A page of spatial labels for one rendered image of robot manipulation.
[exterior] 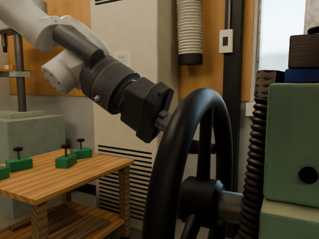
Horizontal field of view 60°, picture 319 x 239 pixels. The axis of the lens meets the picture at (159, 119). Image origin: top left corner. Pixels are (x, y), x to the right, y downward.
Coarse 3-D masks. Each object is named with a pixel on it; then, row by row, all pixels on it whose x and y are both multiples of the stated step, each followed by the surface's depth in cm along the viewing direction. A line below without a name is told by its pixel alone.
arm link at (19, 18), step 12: (0, 0) 52; (12, 0) 52; (24, 0) 53; (0, 12) 53; (12, 12) 52; (24, 12) 52; (36, 12) 52; (12, 24) 53; (24, 24) 52; (24, 36) 53
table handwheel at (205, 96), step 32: (192, 96) 29; (192, 128) 26; (224, 128) 42; (160, 160) 24; (224, 160) 45; (160, 192) 23; (192, 192) 33; (224, 192) 34; (160, 224) 22; (192, 224) 32; (224, 224) 44
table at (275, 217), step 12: (264, 204) 21; (276, 204) 21; (288, 204) 21; (264, 216) 19; (276, 216) 19; (288, 216) 19; (300, 216) 19; (312, 216) 19; (264, 228) 20; (276, 228) 19; (288, 228) 19; (300, 228) 19; (312, 228) 18
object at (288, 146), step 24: (288, 96) 20; (312, 96) 19; (288, 120) 20; (312, 120) 19; (288, 144) 20; (312, 144) 19; (264, 168) 21; (288, 168) 20; (312, 168) 19; (264, 192) 21; (288, 192) 20; (312, 192) 20
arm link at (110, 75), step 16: (112, 64) 48; (96, 80) 47; (112, 80) 46; (128, 80) 47; (144, 80) 46; (96, 96) 47; (112, 96) 46; (128, 96) 45; (144, 96) 43; (160, 96) 42; (112, 112) 50; (128, 112) 47; (144, 112) 44; (144, 128) 47
